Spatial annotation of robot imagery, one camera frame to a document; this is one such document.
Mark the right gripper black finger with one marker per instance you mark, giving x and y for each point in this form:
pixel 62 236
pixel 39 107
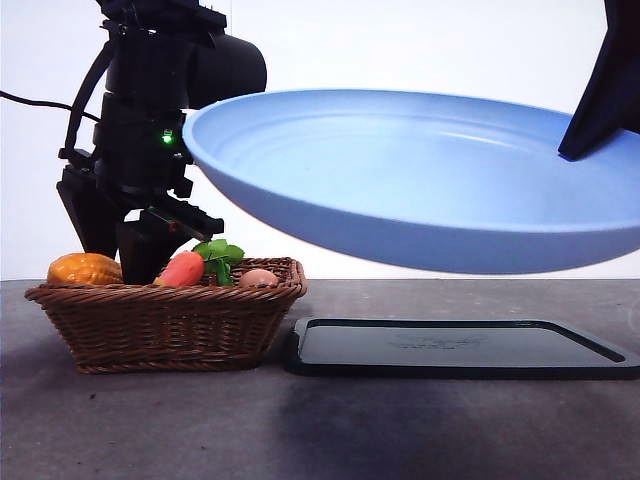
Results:
pixel 610 100

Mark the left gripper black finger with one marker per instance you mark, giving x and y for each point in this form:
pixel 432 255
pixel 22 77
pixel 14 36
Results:
pixel 142 255
pixel 92 215

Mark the yellow corn cob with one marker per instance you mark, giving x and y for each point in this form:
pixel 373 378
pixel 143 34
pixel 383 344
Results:
pixel 80 270

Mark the blue round plate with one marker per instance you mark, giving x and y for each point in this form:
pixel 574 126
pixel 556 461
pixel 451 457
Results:
pixel 400 175

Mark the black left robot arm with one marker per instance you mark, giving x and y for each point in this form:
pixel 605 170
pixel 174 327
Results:
pixel 145 75

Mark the brown wicker basket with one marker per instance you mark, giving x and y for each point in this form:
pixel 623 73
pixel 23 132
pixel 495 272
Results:
pixel 165 330

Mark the orange carrot with green leaves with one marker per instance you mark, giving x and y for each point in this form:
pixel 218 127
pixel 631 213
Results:
pixel 182 270

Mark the brown egg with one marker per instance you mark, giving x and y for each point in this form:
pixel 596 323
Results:
pixel 257 278

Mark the black rectangular tray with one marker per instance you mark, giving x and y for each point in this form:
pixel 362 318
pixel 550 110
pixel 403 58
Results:
pixel 450 345

